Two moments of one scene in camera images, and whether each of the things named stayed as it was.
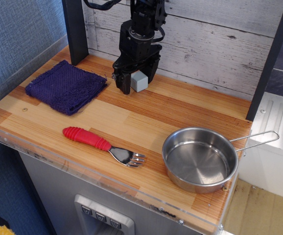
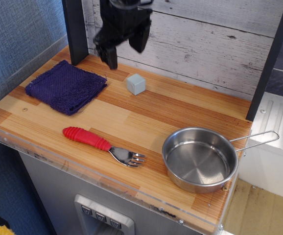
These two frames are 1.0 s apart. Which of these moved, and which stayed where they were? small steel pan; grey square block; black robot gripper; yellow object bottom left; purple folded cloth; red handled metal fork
Moved: grey square block; black robot gripper
Stayed: red handled metal fork; yellow object bottom left; purple folded cloth; small steel pan
